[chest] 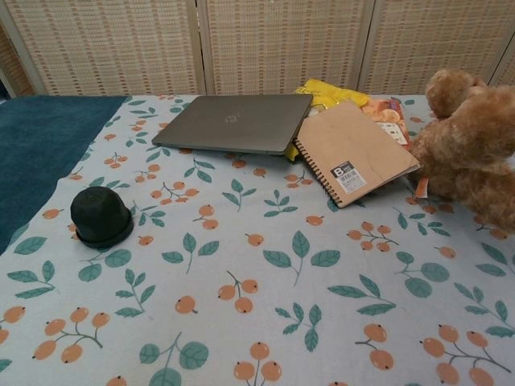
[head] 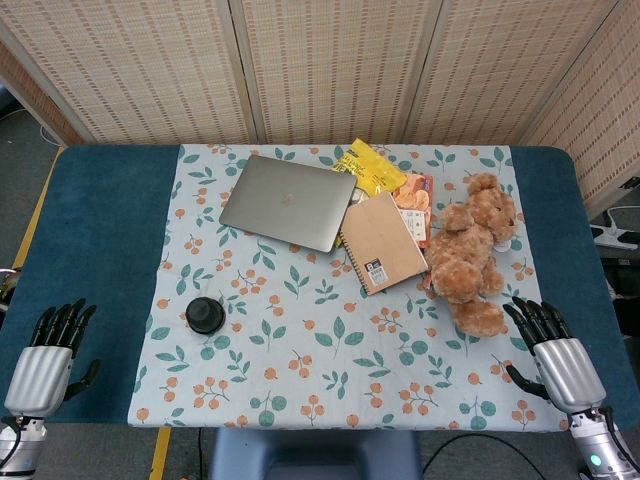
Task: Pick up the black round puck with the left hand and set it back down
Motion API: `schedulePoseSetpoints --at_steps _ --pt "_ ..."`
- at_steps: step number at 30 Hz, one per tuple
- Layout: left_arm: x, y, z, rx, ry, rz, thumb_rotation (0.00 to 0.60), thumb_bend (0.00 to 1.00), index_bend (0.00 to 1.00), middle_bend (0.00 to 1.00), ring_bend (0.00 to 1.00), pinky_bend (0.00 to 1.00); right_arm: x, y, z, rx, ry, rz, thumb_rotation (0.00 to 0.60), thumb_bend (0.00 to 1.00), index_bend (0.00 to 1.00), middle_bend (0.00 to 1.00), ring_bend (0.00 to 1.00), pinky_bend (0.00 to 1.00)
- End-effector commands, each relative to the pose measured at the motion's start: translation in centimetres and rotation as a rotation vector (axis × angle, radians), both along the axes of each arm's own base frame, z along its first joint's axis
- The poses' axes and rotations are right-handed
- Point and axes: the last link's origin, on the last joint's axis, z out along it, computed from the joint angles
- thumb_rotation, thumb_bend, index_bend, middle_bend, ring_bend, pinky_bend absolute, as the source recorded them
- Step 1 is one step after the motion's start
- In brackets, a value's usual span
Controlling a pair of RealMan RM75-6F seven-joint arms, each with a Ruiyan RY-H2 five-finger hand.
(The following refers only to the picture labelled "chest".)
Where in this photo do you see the woven bamboo folding screen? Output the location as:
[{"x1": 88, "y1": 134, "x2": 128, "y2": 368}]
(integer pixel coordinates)
[{"x1": 0, "y1": 0, "x2": 515, "y2": 98}]

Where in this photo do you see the black round object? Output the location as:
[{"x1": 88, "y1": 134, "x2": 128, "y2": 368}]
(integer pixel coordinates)
[{"x1": 75, "y1": 219, "x2": 135, "y2": 245}]

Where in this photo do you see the yellow snack bag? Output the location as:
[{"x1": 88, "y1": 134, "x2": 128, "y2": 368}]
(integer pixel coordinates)
[{"x1": 286, "y1": 79, "x2": 371, "y2": 162}]

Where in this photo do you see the brown spiral notebook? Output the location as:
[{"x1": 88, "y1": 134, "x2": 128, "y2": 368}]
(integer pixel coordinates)
[{"x1": 292, "y1": 100, "x2": 422, "y2": 210}]

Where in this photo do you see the floral pale blue tablecloth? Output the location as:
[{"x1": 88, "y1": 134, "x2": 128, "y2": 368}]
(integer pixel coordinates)
[{"x1": 0, "y1": 94, "x2": 515, "y2": 386}]

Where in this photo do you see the grey closed laptop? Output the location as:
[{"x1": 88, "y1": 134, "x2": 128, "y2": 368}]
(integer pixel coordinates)
[{"x1": 151, "y1": 94, "x2": 314, "y2": 156}]

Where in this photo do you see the orange snack packet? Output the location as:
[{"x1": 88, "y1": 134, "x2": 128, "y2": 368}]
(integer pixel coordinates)
[{"x1": 359, "y1": 96, "x2": 413, "y2": 152}]

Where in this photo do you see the dark blue table cover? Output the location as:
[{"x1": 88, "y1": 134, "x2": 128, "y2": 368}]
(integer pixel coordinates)
[{"x1": 0, "y1": 95, "x2": 129, "y2": 256}]

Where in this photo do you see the brown teddy bear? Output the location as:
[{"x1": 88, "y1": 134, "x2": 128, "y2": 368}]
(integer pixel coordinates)
[{"x1": 407, "y1": 68, "x2": 515, "y2": 239}]

